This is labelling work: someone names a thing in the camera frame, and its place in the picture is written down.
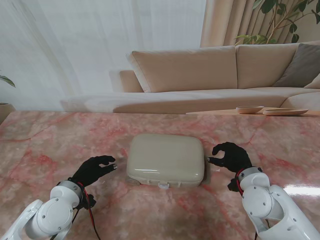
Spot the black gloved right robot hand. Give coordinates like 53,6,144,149
206,141,253,174

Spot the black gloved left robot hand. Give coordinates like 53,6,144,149
68,155,118,188

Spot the beige hard-shell suitcase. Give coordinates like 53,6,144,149
124,133,206,190

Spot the round wooden bowl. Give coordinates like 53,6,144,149
236,105,265,115

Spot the flat wooden tray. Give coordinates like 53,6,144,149
262,107,310,117

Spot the beige sectional sofa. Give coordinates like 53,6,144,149
61,41,320,115

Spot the beige plant pot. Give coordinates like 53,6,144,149
0,102,16,126

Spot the cream sofa cushion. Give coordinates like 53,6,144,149
303,74,320,89

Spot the grey sofa cushion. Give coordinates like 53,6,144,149
272,42,320,88

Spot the single green plant leaf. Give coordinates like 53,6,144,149
0,74,16,88

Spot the white sheer curtain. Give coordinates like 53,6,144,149
0,0,208,112

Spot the beige pleated curtain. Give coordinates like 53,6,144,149
199,0,320,49

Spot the tall green leafy plant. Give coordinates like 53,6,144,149
234,0,320,46

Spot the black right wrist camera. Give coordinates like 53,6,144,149
226,178,241,193

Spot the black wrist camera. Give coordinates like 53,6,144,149
83,194,97,210
226,178,241,193

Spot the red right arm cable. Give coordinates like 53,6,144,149
236,169,246,198

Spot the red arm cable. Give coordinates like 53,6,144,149
74,182,101,240
236,169,246,198

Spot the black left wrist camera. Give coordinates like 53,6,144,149
83,194,97,210

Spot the red left arm cable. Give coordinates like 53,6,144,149
74,182,101,240

